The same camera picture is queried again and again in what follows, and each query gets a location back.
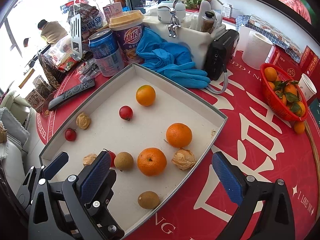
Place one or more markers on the black portable radio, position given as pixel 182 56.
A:
pixel 219 53

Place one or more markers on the dark green gift bag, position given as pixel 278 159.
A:
pixel 315 110

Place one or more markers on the brown spice bottle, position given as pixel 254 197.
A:
pixel 208 20

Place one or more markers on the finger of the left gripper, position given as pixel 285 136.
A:
pixel 96 183
pixel 55 166

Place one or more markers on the red plastic fruit basket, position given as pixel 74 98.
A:
pixel 282 92

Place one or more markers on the long wooden back scratcher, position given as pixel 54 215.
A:
pixel 316 161

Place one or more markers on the blue drink can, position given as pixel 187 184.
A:
pixel 106 52

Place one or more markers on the black remote control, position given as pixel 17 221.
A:
pixel 68 94

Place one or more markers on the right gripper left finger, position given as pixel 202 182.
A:
pixel 75 197

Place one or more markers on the blue rubber gloves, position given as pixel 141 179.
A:
pixel 171 60

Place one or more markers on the kiwi beside basket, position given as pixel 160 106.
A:
pixel 148 200

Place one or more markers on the small husked physalis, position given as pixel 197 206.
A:
pixel 83 121

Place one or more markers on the white paper towel roll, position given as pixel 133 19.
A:
pixel 256 50

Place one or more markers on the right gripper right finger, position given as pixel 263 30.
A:
pixel 276 220

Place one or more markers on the grey gift box tray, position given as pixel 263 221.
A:
pixel 147 128

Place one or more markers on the snack packages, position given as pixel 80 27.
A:
pixel 57 60

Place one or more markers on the person in beige jacket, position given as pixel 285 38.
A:
pixel 51 32

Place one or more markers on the purple milk tea cup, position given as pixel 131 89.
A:
pixel 128 28

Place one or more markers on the floral paper cup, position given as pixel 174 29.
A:
pixel 307 87

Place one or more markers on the large orange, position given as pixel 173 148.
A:
pixel 151 162

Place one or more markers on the small orange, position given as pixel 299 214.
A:
pixel 145 95

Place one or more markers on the oranges with leaves in basket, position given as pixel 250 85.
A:
pixel 285 92

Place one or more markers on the red gift box stack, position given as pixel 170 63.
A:
pixel 309 64

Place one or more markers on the large husked physalis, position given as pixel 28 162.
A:
pixel 183 159

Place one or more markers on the orange beside basket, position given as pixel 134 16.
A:
pixel 299 127

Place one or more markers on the brown kiwi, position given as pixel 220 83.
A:
pixel 124 161

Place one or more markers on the red cherry tomato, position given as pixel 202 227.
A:
pixel 126 113
pixel 70 134
pixel 112 156

